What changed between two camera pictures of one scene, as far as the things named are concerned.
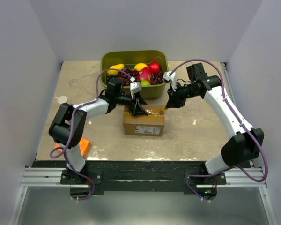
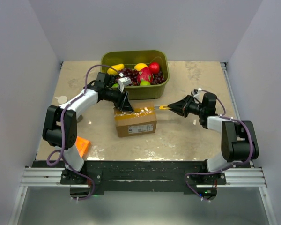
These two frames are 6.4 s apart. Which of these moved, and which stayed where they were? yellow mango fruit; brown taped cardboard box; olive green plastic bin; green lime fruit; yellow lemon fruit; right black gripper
Moved: right black gripper; brown taped cardboard box
Stayed: olive green plastic bin; green lime fruit; yellow mango fruit; yellow lemon fruit
